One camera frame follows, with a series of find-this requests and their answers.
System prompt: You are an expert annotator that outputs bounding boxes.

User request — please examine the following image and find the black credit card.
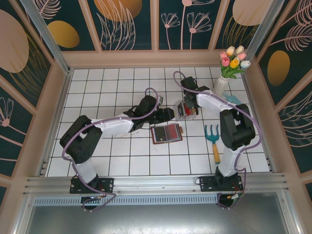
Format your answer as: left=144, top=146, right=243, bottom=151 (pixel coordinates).
left=154, top=126, right=167, bottom=143

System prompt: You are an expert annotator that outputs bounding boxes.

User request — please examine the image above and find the brown-red book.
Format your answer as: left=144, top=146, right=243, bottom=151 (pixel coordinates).
left=150, top=123, right=184, bottom=145

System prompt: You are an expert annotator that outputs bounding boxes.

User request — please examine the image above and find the white ribbed vase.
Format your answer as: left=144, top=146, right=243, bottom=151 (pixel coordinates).
left=211, top=74, right=230, bottom=99

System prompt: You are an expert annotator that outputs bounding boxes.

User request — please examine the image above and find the light blue toy trowel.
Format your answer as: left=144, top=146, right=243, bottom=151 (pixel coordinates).
left=222, top=92, right=243, bottom=107

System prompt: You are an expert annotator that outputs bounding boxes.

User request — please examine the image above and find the colourful tulip bouquet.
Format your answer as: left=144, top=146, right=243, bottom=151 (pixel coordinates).
left=219, top=45, right=252, bottom=80

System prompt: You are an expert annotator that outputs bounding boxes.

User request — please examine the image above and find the green circuit board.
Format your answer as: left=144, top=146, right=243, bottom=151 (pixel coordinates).
left=229, top=193, right=245, bottom=203

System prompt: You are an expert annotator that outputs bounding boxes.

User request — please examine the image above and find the grey metal sheet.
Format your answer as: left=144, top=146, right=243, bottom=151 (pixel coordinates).
left=14, top=192, right=303, bottom=234

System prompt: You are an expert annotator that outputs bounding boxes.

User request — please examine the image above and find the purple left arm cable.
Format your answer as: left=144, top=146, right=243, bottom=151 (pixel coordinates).
left=62, top=87, right=161, bottom=212

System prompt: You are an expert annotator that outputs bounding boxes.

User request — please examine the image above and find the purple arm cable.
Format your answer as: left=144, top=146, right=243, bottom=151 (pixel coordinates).
left=173, top=71, right=263, bottom=210
left=62, top=87, right=161, bottom=212

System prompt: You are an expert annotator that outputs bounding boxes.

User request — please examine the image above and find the teal garden fork wooden handle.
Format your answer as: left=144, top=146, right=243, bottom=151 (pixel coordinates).
left=204, top=124, right=221, bottom=164

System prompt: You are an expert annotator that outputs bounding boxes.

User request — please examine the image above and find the aluminium table edge rail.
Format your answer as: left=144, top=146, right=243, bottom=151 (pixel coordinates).
left=36, top=69, right=74, bottom=176
left=241, top=73, right=275, bottom=173

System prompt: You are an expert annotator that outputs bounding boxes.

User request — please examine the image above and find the aluminium mounting rail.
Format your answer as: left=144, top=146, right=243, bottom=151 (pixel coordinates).
left=23, top=172, right=290, bottom=196

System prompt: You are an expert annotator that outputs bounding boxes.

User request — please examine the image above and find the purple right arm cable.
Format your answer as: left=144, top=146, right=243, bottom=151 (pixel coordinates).
left=173, top=71, right=263, bottom=210

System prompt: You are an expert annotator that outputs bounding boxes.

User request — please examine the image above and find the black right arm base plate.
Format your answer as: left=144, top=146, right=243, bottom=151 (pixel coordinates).
left=199, top=175, right=244, bottom=193

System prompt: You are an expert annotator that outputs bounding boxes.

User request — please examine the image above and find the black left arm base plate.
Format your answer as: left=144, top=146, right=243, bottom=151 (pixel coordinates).
left=70, top=177, right=115, bottom=195

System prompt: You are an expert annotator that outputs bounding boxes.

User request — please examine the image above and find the slotted grey cable duct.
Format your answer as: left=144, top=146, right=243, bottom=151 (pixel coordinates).
left=33, top=196, right=220, bottom=206

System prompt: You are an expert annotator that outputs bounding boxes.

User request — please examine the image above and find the aluminium corner post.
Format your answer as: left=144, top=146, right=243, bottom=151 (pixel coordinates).
left=245, top=0, right=275, bottom=60
left=19, top=0, right=72, bottom=75

